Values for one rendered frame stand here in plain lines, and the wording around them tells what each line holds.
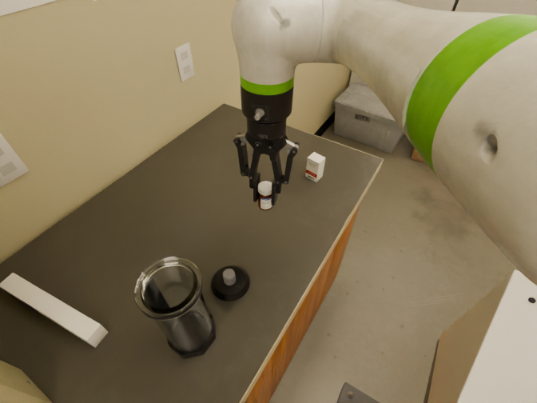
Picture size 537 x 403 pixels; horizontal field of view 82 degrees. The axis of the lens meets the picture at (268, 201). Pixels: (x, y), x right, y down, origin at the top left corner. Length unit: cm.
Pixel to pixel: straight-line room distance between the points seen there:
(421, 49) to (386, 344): 163
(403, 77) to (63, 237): 92
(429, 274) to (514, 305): 150
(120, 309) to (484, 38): 78
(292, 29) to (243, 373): 62
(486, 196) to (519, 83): 6
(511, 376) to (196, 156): 97
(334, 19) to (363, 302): 157
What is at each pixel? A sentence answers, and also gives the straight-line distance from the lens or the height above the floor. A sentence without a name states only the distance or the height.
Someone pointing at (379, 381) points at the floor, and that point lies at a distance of 175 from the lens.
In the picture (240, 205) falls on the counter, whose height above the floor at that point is 94.
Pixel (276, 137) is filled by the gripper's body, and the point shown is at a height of 129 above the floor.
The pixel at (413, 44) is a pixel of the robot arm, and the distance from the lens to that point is 30.
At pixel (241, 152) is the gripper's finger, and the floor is 123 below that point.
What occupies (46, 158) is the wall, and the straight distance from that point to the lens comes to 101.
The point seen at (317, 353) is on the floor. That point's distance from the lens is 171.
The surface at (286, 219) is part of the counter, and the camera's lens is 89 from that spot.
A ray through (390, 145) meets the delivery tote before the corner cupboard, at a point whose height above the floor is 9.
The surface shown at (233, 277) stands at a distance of 72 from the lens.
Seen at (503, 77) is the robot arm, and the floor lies 156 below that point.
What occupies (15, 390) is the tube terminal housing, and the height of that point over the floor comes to 106.
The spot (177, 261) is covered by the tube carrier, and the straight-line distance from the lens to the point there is 57.
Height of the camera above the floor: 163
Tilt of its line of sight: 48 degrees down
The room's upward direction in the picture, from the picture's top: straight up
